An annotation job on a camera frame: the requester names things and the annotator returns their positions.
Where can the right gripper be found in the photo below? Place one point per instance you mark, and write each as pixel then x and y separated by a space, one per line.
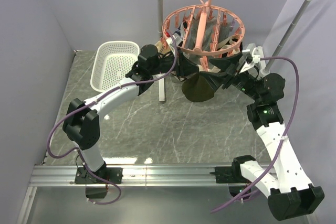
pixel 217 80

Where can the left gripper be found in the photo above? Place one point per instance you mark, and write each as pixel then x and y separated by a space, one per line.
pixel 184 66

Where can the olive green underwear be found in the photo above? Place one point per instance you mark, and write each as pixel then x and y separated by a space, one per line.
pixel 196 89

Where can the pink round clip hanger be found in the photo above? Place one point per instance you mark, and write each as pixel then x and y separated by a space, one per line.
pixel 204 12

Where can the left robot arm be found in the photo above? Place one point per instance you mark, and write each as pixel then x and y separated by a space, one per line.
pixel 83 123

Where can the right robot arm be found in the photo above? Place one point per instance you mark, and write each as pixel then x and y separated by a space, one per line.
pixel 289 191

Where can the beige hanging underwear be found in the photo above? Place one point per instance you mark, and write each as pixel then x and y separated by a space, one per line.
pixel 162 47

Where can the navy hanging underwear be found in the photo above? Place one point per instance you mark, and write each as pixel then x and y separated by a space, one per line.
pixel 184 30

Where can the grey striped hanging underwear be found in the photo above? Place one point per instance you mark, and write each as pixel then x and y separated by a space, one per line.
pixel 224 31

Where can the white plastic basket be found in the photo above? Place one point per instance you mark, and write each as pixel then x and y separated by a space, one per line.
pixel 113 60

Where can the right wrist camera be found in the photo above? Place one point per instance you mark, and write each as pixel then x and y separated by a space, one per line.
pixel 252 57

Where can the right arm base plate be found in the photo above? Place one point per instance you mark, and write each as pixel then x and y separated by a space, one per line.
pixel 228 175

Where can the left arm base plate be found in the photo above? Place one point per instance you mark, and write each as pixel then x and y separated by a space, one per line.
pixel 113 174

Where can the aluminium rail frame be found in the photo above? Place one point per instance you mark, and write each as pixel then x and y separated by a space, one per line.
pixel 167 152

